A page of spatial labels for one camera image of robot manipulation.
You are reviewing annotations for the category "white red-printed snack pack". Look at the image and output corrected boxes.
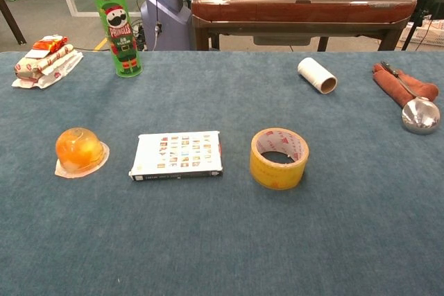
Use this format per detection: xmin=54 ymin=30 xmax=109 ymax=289
xmin=13 ymin=44 xmax=76 ymax=81

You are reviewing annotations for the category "black tripod stand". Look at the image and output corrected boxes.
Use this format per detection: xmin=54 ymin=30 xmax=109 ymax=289
xmin=402 ymin=0 xmax=444 ymax=51

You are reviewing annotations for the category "white paper roll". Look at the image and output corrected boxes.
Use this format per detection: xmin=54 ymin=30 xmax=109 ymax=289
xmin=297 ymin=57 xmax=338 ymax=95

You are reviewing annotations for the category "dark furniture leg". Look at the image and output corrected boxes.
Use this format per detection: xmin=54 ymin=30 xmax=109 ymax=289
xmin=0 ymin=0 xmax=28 ymax=46

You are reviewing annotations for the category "white plastic crate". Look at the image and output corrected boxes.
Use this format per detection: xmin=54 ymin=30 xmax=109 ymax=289
xmin=398 ymin=19 xmax=444 ymax=48

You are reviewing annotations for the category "orange jelly cup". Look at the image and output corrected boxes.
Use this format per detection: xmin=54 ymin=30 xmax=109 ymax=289
xmin=54 ymin=127 xmax=110 ymax=180

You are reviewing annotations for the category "blue felt tablecloth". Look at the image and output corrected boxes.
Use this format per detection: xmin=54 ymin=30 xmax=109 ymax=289
xmin=0 ymin=50 xmax=444 ymax=296

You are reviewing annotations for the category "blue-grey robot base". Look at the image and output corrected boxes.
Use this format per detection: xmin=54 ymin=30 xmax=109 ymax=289
xmin=140 ymin=0 xmax=195 ymax=51

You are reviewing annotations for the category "brown mahjong table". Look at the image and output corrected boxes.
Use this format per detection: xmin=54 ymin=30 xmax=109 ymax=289
xmin=190 ymin=0 xmax=418 ymax=51

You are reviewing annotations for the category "brown cloth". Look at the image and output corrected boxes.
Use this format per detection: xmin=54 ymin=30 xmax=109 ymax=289
xmin=371 ymin=62 xmax=440 ymax=109

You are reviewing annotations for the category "white card box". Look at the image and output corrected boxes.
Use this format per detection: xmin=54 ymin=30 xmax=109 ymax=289
xmin=128 ymin=130 xmax=224 ymax=182

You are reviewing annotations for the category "green Pringles can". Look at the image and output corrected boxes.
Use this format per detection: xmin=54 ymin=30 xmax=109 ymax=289
xmin=89 ymin=0 xmax=144 ymax=78

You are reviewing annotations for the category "metal ladle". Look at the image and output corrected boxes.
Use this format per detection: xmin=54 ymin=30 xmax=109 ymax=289
xmin=380 ymin=61 xmax=441 ymax=136

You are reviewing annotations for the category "yellow tape roll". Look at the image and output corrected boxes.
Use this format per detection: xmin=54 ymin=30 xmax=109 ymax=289
xmin=249 ymin=127 xmax=310 ymax=191

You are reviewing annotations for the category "orange snack packet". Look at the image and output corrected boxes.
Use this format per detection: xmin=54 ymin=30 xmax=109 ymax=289
xmin=33 ymin=35 xmax=69 ymax=55

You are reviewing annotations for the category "hanging black pendant cable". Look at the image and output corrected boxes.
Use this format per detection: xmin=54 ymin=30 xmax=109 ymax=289
xmin=152 ymin=0 xmax=164 ymax=51

